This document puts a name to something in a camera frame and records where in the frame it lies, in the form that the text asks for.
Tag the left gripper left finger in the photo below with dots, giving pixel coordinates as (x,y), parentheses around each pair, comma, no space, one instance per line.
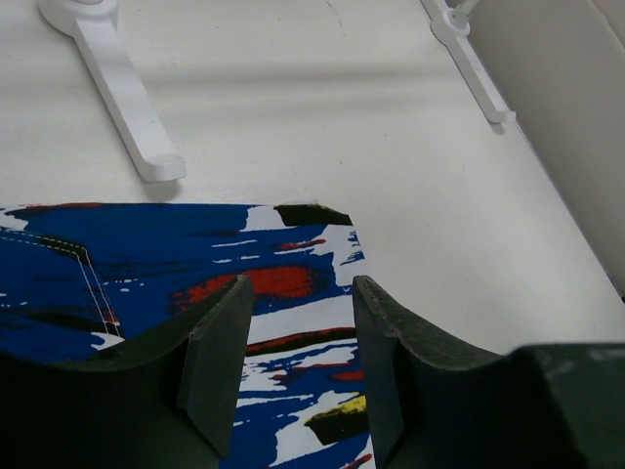
(163,399)

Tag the blue white patterned trousers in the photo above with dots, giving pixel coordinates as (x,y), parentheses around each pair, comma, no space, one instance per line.
(77,279)

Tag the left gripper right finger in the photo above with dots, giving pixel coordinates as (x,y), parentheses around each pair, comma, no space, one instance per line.
(436,401)

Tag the white clothes rack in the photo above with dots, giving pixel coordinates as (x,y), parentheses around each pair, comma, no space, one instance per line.
(93,27)

